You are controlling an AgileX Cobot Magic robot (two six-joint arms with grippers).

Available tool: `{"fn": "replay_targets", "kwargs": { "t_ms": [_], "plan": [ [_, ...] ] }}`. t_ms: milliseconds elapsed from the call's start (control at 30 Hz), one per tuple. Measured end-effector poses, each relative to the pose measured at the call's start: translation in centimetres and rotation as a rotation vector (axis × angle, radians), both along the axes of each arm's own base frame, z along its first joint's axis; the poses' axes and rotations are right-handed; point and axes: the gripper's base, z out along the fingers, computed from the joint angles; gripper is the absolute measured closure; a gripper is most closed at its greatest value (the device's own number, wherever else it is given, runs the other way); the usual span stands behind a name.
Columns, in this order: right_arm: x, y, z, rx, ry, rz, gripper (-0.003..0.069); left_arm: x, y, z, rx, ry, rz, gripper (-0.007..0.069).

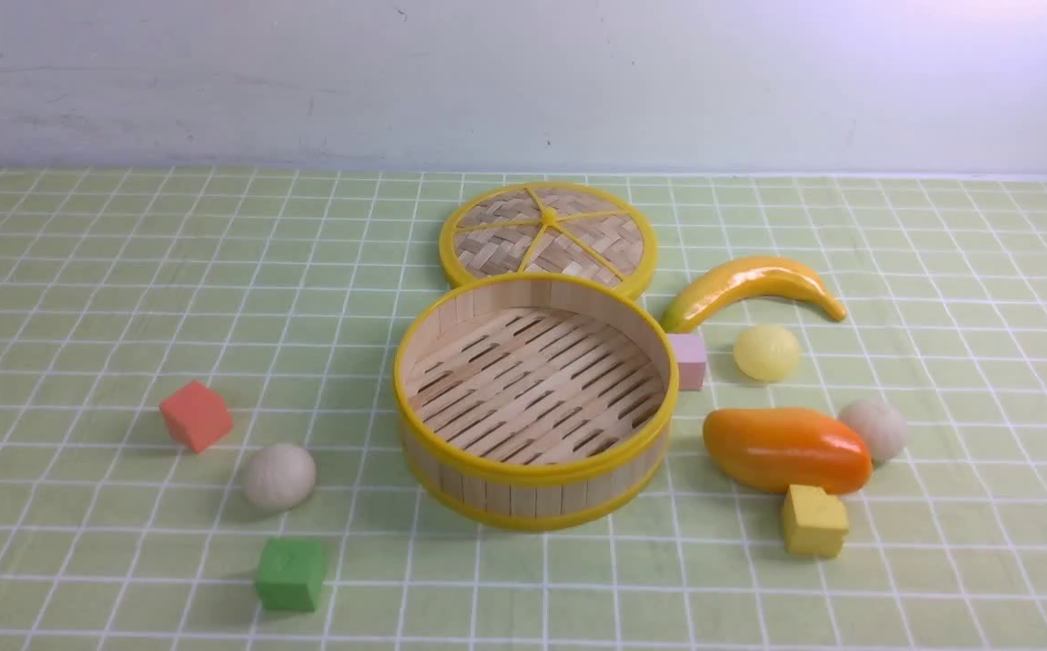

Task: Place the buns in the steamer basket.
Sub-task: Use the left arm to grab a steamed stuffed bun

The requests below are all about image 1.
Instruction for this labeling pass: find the red foam cube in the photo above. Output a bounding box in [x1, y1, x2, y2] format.
[159, 381, 233, 454]

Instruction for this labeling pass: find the yellow foam cube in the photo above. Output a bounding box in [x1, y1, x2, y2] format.
[781, 485, 850, 559]

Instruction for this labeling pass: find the orange toy mango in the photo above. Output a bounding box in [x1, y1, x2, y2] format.
[701, 408, 873, 495]

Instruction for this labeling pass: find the bamboo steamer tray yellow rim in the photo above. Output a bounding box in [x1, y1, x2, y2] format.
[391, 275, 680, 531]

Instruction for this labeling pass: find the pink foam cube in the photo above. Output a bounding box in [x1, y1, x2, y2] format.
[665, 331, 708, 392]

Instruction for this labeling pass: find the white bun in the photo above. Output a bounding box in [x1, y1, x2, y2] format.
[241, 442, 317, 514]
[837, 399, 910, 466]

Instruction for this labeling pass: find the green checkered tablecloth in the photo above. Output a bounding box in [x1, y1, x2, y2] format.
[0, 169, 1047, 650]

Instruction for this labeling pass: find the green foam cube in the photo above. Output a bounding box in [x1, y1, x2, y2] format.
[255, 536, 326, 613]

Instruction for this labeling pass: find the pale yellow bun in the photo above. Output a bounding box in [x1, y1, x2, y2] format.
[731, 323, 802, 382]

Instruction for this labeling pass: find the yellow toy banana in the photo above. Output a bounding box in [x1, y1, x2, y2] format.
[659, 256, 847, 334]

